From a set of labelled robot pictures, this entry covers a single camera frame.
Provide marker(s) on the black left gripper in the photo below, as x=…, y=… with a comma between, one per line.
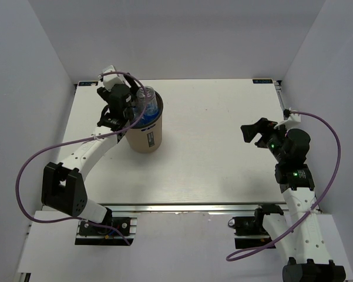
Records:
x=104, y=93

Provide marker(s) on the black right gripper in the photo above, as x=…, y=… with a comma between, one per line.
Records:
x=250, y=131

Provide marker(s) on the clear bottle blue label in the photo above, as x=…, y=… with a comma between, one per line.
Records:
x=136, y=108
x=146, y=101

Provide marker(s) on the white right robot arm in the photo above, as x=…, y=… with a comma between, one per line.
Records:
x=303, y=249

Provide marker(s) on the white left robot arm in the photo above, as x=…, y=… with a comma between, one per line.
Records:
x=63, y=183

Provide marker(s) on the brown bin with black rim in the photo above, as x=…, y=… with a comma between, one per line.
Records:
x=147, y=138

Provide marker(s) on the left blue table sticker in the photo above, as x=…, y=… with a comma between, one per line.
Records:
x=87, y=83

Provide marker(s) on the blue table sticker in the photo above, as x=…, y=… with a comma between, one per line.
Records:
x=87, y=83
x=262, y=81

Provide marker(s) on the right blue table sticker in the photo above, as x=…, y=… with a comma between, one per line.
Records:
x=262, y=81

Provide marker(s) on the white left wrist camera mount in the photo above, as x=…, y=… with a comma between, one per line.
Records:
x=110, y=79

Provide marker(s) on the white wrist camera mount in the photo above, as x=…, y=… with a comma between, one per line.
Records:
x=110, y=79
x=291, y=119

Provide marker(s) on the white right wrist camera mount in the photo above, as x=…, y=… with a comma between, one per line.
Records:
x=291, y=119

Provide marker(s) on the aluminium table frame rail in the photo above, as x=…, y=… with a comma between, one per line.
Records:
x=203, y=162

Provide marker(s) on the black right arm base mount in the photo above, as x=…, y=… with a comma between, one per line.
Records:
x=249, y=230

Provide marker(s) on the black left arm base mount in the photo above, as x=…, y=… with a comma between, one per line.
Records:
x=119, y=230

